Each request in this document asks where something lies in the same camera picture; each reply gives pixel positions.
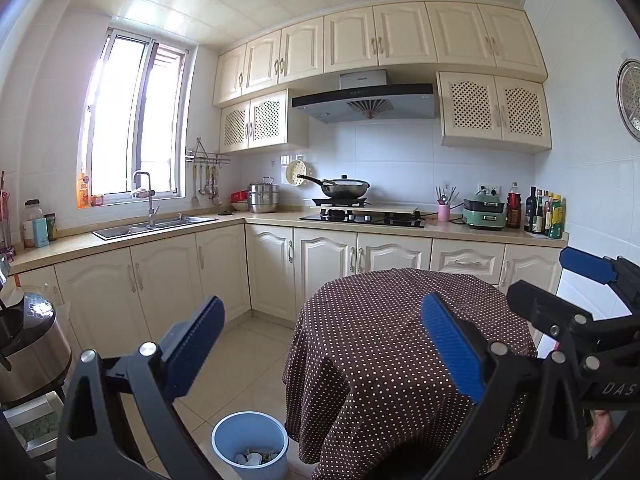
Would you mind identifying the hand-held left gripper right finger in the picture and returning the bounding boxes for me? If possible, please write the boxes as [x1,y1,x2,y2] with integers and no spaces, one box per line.
[420,292,586,480]

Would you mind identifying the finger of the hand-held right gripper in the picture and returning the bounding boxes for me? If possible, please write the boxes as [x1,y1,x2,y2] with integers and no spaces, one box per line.
[559,246,640,313]
[506,280,640,366]

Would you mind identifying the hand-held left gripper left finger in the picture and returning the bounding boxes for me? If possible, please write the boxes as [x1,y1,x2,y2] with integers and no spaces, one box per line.
[57,295,226,480]

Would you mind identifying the blue plastic bin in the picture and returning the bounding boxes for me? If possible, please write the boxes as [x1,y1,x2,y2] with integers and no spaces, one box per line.
[211,411,289,480]

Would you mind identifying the person's right hand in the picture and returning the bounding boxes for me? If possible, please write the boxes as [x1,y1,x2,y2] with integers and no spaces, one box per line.
[589,409,614,453]

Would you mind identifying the brown polka dot tablecloth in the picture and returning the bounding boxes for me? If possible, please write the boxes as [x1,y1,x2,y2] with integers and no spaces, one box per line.
[282,267,538,480]

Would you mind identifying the cream base cabinets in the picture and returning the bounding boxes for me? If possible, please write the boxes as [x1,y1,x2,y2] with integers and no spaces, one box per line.
[7,225,566,356]

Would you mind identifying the green electric cooker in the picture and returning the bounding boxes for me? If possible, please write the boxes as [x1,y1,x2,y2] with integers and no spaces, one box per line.
[461,195,506,232]

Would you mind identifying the stainless steel sink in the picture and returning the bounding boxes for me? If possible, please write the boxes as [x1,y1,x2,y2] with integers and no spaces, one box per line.
[92,214,220,241]

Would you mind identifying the beige countertop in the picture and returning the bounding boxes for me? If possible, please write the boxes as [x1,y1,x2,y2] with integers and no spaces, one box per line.
[7,210,570,276]

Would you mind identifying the chrome faucet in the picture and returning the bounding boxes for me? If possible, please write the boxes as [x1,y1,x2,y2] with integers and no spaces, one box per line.
[131,171,161,227]

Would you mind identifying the hanging strainer ladle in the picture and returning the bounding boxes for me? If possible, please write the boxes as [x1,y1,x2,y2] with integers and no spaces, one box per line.
[207,165,223,207]

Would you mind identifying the black gas hob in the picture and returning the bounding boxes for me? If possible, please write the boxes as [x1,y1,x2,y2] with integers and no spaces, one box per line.
[299,211,427,229]

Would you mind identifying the stainless electric pressure cooker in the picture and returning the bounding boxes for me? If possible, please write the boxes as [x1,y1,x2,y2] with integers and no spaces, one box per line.
[0,290,73,403]

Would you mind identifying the stainless steamer pot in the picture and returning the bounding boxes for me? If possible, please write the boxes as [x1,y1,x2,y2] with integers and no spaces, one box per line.
[247,176,281,214]

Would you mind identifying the round metal steamer tray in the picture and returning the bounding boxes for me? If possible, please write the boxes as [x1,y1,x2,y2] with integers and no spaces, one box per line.
[616,59,640,142]

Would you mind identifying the white metal rack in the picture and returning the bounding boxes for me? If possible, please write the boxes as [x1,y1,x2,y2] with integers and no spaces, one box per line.
[0,385,68,466]

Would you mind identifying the large lattice door cabinet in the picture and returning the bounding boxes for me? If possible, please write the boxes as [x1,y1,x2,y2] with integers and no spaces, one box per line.
[436,71,553,155]

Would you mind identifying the black wok stand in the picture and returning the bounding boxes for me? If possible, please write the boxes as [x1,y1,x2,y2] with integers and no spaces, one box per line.
[312,197,371,208]

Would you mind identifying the black wok with lid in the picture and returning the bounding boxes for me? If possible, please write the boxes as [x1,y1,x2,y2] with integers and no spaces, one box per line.
[296,174,371,199]

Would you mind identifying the cream dotted colander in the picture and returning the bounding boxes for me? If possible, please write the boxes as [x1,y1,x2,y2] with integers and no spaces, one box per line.
[285,159,313,188]

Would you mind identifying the small lattice door cabinet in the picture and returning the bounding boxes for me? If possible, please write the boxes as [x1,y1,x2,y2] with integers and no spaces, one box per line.
[219,89,310,155]

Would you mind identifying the kitchen window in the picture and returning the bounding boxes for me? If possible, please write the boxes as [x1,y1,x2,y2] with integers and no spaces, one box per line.
[80,30,193,208]

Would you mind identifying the grey range hood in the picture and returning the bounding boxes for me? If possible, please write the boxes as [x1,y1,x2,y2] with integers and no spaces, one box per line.
[291,69,437,124]

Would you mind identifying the wall utensil rack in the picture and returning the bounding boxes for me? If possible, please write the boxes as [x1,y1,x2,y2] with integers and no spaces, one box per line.
[185,137,232,167]

